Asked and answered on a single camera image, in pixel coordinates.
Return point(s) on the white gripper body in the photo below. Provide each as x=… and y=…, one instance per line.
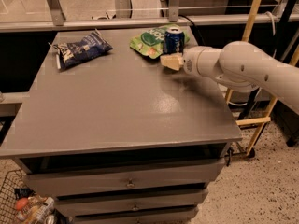
x=191, y=61

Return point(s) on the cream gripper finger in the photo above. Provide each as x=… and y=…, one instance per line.
x=172, y=61

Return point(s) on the blue pepsi can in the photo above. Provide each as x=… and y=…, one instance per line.
x=173, y=40

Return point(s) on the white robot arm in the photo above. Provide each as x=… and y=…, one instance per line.
x=242, y=67

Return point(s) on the green rice chip bag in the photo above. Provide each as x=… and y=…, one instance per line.
x=151, y=42

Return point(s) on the blue chip bag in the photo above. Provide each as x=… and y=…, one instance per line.
x=88, y=48

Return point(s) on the grey drawer cabinet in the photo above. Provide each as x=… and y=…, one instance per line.
x=120, y=139

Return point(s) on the grey metal railing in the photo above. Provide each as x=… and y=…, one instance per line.
x=58, y=15

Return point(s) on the snacks in basket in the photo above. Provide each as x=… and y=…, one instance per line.
x=33, y=210

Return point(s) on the wooden frame stand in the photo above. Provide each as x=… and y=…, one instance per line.
x=284, y=12

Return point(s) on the wire basket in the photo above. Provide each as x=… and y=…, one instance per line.
x=11, y=190

